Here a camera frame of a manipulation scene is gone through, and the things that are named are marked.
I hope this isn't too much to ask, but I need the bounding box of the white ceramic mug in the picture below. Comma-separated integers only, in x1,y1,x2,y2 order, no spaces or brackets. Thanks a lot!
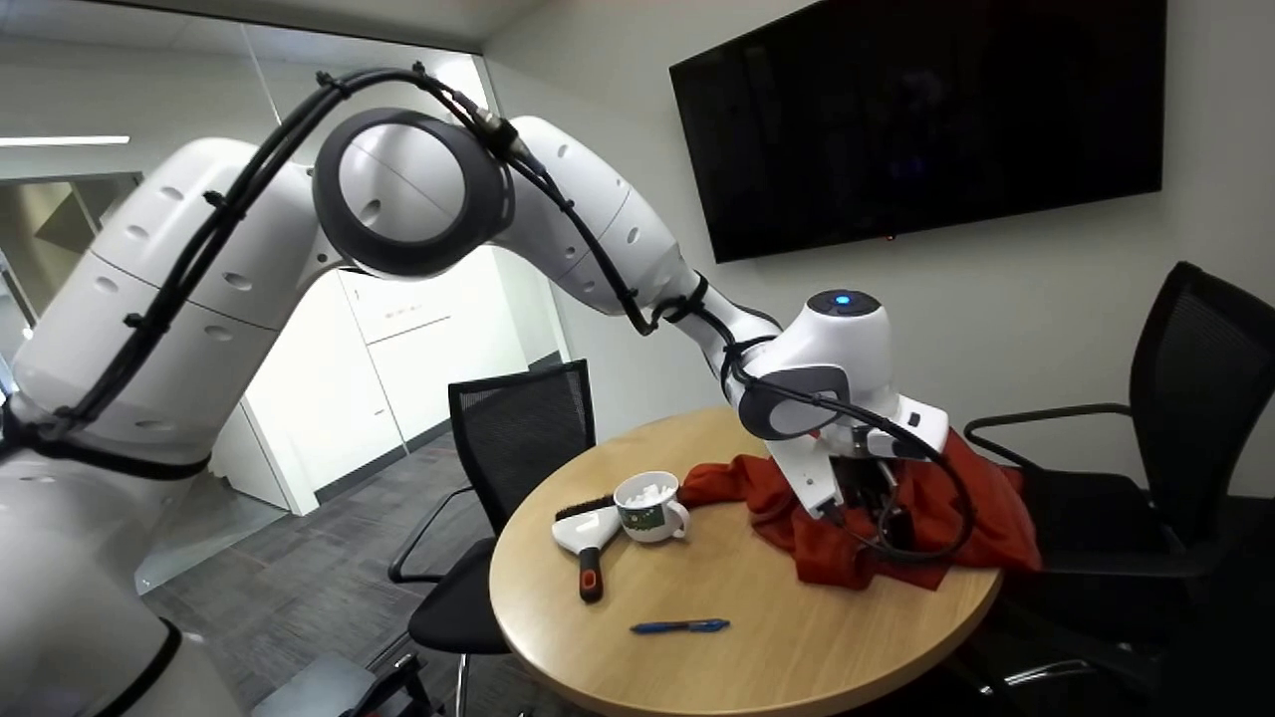
612,471,691,546

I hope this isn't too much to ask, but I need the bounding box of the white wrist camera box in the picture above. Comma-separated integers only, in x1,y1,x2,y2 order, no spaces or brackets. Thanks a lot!
768,439,845,516

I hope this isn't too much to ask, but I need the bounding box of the black wall television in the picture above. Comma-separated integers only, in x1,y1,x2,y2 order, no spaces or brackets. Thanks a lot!
671,0,1167,261

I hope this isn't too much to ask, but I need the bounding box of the round wooden table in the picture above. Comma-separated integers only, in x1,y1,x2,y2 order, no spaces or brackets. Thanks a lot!
491,410,999,717

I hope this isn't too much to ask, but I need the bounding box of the black right office chair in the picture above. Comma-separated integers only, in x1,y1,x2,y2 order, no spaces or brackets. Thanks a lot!
964,261,1275,698

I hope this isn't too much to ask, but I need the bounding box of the burgundy orange jacket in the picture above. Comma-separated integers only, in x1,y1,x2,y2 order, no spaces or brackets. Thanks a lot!
676,434,1043,588

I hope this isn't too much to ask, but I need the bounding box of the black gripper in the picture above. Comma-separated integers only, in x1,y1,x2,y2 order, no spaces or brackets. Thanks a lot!
837,457,903,520

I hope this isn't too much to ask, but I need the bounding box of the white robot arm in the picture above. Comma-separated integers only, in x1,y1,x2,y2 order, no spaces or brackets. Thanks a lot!
0,110,947,717

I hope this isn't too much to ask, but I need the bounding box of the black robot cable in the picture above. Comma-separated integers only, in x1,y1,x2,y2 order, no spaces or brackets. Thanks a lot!
0,58,979,569

